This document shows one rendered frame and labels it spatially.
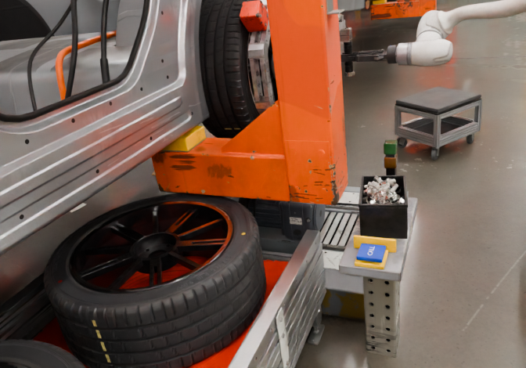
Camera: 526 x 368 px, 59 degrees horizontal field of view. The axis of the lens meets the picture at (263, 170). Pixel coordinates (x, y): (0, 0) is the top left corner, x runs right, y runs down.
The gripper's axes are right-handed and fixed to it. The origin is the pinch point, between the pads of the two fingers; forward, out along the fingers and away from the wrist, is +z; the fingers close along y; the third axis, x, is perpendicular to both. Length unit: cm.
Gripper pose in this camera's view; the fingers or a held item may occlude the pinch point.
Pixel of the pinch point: (349, 56)
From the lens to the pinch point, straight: 210.1
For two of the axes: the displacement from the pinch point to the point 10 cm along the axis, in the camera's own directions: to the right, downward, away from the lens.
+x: -1.3, -9.1, -4.0
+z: -9.2, -0.5, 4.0
